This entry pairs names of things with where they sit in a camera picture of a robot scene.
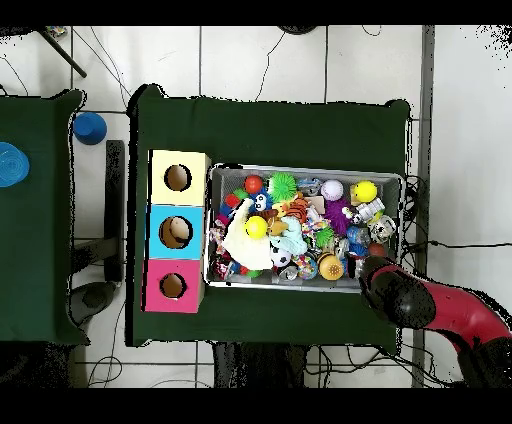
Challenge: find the light teal muslin cloth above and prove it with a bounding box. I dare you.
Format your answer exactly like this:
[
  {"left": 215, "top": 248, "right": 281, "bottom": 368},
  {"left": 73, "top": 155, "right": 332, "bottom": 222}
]
[{"left": 269, "top": 215, "right": 309, "bottom": 257}]

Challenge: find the dark grey round seat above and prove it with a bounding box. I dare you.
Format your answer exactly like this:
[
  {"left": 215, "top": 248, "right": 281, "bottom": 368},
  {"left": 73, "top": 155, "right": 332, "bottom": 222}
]
[{"left": 69, "top": 280, "right": 118, "bottom": 325}]

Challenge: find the blue plastic cup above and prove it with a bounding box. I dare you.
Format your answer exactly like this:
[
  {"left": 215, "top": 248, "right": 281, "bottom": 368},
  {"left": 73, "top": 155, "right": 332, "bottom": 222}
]
[{"left": 72, "top": 111, "right": 108, "bottom": 146}]

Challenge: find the green spiky ball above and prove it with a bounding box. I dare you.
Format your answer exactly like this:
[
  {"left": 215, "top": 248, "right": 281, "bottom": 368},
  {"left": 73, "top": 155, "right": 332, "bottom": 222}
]
[{"left": 266, "top": 171, "right": 298, "bottom": 203}]

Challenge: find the cream muslin cloth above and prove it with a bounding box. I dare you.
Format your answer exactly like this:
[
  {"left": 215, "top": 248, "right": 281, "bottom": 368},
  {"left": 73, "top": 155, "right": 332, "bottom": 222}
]
[{"left": 220, "top": 197, "right": 277, "bottom": 271}]

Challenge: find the wooden box with three holes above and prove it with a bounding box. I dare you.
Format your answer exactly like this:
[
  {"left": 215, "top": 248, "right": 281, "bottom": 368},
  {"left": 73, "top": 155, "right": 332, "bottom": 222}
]
[{"left": 140, "top": 148, "right": 212, "bottom": 314}]

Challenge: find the shallow metal mesh bin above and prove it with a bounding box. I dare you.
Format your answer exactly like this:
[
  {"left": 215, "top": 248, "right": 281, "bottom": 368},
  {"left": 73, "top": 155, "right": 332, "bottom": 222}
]
[{"left": 203, "top": 162, "right": 405, "bottom": 294}]

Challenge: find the yellow smiley ball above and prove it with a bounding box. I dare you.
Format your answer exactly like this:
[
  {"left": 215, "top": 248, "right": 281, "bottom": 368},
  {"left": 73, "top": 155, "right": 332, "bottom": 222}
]
[{"left": 353, "top": 179, "right": 379, "bottom": 204}]

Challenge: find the black floor cable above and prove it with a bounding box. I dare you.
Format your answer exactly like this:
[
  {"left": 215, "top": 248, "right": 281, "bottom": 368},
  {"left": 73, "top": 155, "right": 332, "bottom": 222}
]
[{"left": 427, "top": 239, "right": 512, "bottom": 250}]

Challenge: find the black round stand base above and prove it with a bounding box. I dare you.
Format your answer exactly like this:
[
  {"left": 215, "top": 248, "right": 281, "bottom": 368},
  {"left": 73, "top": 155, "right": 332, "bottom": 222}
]
[{"left": 277, "top": 25, "right": 319, "bottom": 36}]

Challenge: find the dark green table cloth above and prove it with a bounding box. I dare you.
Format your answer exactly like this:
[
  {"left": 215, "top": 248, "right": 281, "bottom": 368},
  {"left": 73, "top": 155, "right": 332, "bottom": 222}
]
[
  {"left": 0, "top": 89, "right": 91, "bottom": 347},
  {"left": 125, "top": 83, "right": 413, "bottom": 355}
]

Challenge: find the purple spiky toy with eyes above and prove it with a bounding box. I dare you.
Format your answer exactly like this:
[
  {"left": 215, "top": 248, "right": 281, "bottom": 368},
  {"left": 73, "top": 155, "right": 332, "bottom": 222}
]
[{"left": 322, "top": 197, "right": 355, "bottom": 237}]

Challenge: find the toy hamburger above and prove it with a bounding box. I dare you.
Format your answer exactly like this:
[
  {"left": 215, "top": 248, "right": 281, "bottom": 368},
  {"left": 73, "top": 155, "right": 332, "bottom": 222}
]
[{"left": 316, "top": 252, "right": 345, "bottom": 282}]

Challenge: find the yellow tennis ball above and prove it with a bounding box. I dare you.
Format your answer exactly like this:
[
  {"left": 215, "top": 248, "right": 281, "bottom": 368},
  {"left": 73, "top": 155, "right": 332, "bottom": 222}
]
[{"left": 244, "top": 215, "right": 269, "bottom": 240}]

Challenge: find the black pole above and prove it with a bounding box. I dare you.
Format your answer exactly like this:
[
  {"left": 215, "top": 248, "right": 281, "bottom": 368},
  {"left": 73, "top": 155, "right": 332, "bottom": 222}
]
[{"left": 37, "top": 27, "right": 88, "bottom": 79}]

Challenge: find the orange striped tiger plush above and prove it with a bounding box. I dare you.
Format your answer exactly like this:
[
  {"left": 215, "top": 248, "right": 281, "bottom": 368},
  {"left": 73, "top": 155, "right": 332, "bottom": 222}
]
[{"left": 279, "top": 196, "right": 311, "bottom": 223}]

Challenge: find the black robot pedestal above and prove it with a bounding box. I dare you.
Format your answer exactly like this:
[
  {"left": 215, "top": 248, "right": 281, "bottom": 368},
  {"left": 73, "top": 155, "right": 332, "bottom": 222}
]
[{"left": 211, "top": 341, "right": 309, "bottom": 389}]

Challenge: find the orange red ball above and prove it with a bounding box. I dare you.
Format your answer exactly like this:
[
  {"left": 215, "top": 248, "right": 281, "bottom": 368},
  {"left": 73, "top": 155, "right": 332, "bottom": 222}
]
[{"left": 243, "top": 174, "right": 264, "bottom": 195}]

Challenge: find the white baseball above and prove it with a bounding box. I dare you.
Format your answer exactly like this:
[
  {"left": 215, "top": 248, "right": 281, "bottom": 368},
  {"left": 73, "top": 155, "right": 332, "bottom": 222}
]
[{"left": 320, "top": 178, "right": 345, "bottom": 202}]

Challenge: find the blue round lid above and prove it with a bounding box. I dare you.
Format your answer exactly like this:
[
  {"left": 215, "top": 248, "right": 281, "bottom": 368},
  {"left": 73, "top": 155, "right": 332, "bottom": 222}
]
[{"left": 0, "top": 141, "right": 31, "bottom": 188}]

